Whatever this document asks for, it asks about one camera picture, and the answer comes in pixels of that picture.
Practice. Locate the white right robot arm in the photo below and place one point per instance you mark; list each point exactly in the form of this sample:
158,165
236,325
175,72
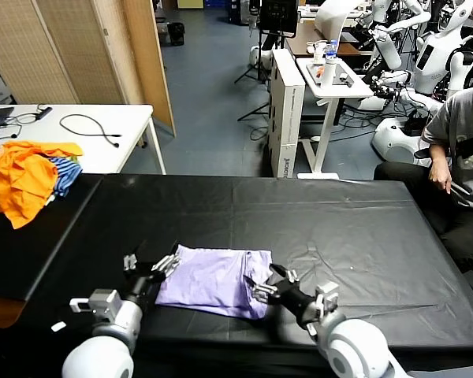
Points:
354,350

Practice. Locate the white table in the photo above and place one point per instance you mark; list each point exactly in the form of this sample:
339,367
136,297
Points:
134,118

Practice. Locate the white curved shell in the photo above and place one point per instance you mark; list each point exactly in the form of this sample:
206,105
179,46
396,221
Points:
331,15

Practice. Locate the beige pegboard partition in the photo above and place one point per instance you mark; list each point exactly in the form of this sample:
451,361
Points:
43,51

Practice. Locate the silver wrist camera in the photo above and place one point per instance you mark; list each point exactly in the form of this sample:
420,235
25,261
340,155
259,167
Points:
327,297
102,303

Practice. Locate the person right forearm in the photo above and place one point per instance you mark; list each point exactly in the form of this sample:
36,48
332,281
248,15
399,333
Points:
437,157

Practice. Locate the white humanoid robot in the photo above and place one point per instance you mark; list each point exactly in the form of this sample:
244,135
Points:
429,59
390,51

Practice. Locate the person in grey t-shirt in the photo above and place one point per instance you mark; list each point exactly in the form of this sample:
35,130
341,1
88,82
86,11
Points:
457,122

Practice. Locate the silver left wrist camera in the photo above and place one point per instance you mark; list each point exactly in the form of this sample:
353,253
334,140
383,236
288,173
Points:
102,303

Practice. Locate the white adjustable desk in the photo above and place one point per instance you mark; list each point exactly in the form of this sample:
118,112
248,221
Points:
356,92

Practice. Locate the black trash bin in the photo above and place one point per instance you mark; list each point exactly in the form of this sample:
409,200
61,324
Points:
176,34

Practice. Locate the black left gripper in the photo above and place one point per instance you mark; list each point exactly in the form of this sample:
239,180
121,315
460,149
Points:
140,281

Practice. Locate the grey tray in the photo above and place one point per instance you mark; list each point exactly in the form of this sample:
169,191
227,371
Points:
341,70

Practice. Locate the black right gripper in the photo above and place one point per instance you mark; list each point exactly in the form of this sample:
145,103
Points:
295,301

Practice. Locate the brown wooden desk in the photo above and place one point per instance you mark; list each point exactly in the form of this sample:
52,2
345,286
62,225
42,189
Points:
299,44

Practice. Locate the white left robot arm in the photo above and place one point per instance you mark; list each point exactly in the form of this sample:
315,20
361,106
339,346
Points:
98,358

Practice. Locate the person right hand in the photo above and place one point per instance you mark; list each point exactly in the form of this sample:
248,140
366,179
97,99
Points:
441,181

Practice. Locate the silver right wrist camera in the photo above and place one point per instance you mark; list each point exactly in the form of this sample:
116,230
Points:
327,297

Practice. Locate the black side table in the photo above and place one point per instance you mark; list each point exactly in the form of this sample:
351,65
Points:
16,252

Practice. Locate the black usb hub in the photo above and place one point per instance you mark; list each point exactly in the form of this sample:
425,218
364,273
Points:
44,112

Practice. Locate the black table cover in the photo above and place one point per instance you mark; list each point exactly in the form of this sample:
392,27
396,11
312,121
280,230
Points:
339,220

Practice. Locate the clear water bottle blue cap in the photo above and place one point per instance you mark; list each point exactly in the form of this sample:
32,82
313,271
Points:
331,50

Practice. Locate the wooden panel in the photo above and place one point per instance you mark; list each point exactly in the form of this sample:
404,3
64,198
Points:
150,59

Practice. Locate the white tumbler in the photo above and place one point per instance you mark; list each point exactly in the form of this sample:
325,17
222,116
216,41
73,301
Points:
327,76

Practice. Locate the blue striped garment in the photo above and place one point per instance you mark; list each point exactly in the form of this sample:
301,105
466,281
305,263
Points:
67,175

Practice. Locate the tall white cardboard box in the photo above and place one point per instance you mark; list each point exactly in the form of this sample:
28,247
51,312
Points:
287,118

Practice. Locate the black monitor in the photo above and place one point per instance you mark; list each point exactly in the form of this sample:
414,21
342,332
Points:
278,15

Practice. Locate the large white robot base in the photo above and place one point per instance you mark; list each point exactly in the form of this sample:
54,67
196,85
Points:
394,141

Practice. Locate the plain lavender t-shirt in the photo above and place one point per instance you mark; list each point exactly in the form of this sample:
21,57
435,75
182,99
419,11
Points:
213,279

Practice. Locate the small white tag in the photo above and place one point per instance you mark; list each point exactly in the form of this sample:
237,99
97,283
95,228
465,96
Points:
58,326

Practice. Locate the orange garment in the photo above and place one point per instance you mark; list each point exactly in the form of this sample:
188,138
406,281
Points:
19,185

